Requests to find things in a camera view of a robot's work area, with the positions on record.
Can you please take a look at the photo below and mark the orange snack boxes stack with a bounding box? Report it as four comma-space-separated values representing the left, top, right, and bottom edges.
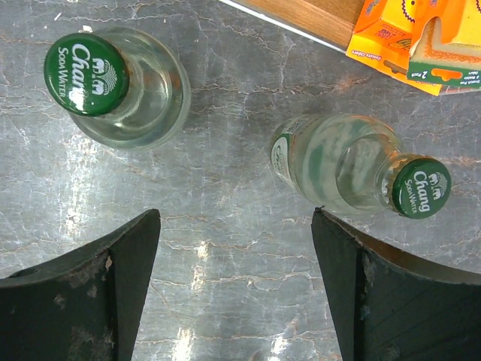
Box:
346, 1, 480, 96

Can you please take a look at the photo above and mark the glass bottle green cap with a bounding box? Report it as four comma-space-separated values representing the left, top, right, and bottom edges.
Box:
270, 114, 452, 220
44, 27, 192, 150

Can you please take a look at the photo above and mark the right glass bottle green cap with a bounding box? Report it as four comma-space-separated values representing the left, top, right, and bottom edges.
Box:
270, 114, 452, 220

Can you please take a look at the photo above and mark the white wire wooden shelf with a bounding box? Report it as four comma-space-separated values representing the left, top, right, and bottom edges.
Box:
222, 0, 365, 53

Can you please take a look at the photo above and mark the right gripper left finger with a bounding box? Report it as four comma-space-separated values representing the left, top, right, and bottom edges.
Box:
1, 209, 161, 360

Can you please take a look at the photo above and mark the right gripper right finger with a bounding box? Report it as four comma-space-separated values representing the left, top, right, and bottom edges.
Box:
311, 208, 480, 360

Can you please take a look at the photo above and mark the left glass bottle green cap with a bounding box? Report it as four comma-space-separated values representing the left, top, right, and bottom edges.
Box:
44, 27, 192, 150

